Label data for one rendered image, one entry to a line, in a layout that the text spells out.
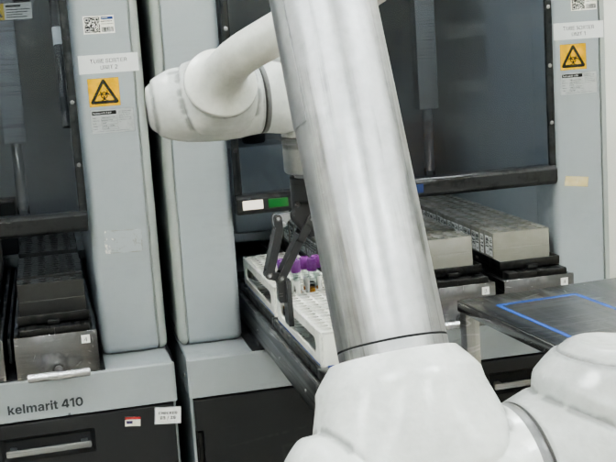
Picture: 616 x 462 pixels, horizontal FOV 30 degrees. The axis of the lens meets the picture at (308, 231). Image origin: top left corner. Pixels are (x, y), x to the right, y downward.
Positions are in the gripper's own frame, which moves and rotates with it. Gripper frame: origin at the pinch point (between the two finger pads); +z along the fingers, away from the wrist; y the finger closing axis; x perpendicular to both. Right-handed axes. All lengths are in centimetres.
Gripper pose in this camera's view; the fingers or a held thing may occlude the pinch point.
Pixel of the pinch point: (323, 306)
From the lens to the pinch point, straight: 175.0
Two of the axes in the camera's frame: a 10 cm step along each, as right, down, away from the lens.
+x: -2.3, -1.6, 9.6
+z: 0.7, 9.8, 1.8
